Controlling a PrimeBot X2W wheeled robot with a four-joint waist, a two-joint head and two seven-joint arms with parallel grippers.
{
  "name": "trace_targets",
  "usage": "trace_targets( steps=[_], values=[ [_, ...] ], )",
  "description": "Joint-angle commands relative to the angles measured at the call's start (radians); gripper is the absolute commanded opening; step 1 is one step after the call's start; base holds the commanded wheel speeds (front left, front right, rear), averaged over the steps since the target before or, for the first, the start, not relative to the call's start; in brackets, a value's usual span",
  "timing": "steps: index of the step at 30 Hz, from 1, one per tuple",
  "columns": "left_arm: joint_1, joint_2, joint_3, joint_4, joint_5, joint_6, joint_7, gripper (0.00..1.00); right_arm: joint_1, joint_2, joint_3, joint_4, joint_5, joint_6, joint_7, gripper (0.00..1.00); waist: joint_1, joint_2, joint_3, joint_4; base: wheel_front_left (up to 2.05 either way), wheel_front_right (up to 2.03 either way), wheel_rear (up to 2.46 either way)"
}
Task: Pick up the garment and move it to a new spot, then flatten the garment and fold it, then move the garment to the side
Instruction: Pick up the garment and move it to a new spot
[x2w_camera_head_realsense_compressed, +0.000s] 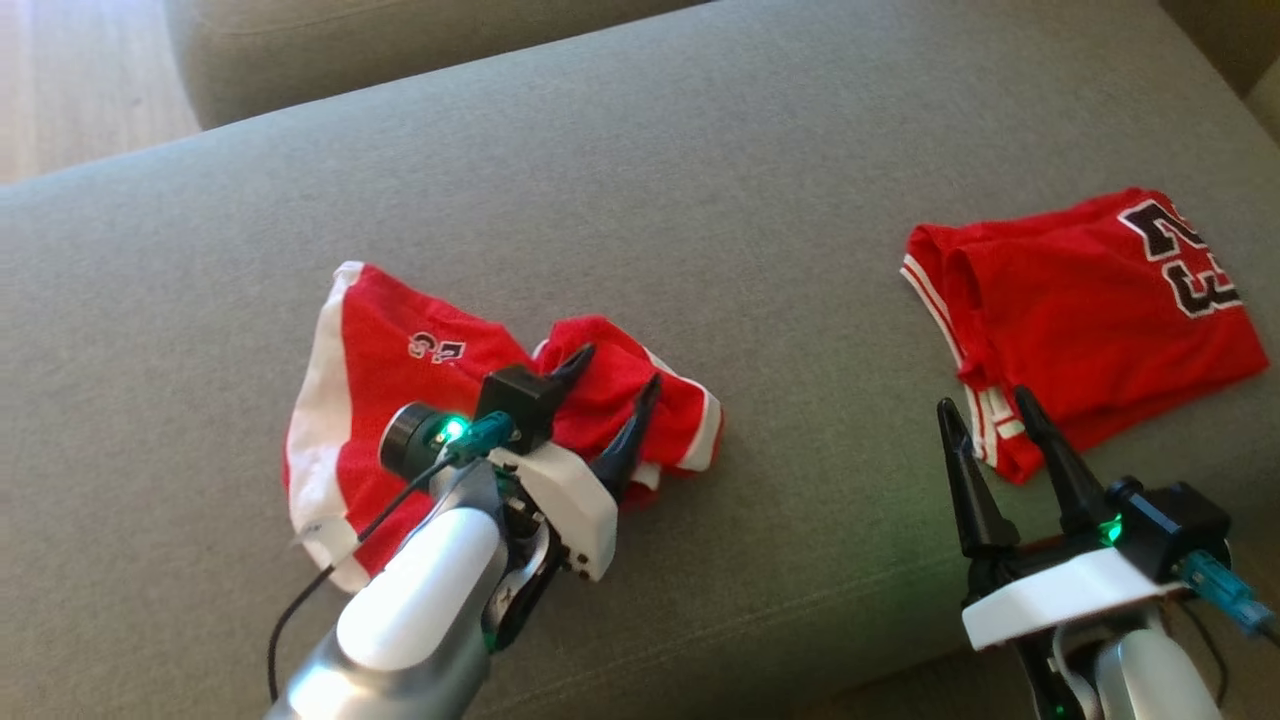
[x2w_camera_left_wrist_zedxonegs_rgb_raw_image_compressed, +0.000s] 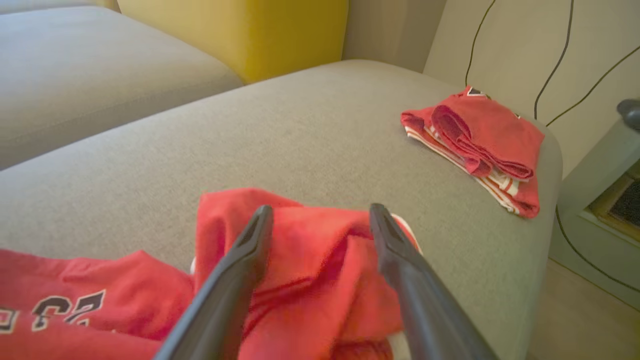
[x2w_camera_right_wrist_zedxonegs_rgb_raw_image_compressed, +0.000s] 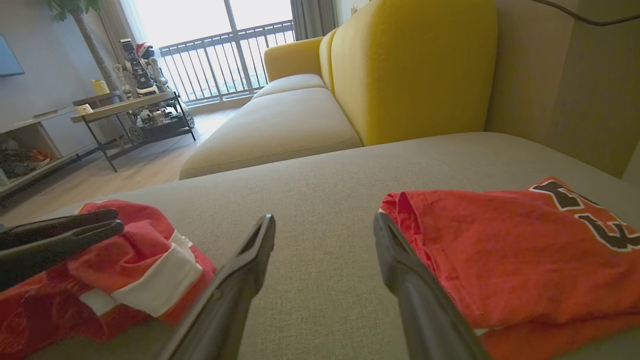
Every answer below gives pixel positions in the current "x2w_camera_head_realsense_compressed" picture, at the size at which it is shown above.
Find small grey sofa cushion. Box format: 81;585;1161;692
165;0;706;131

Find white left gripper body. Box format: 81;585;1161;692
490;445;621;583

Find red white basketball shorts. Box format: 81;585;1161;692
283;262;723;593

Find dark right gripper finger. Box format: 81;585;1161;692
1013;387;1111;536
937;397;1021;559

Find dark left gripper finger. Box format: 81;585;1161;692
590;373;663;501
548;343;598;398

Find red white basketball jersey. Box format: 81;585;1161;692
900;187;1271;486

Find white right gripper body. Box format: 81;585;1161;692
960;535;1191;651

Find large grey sofa seat cushion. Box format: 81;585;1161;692
0;0;1280;720

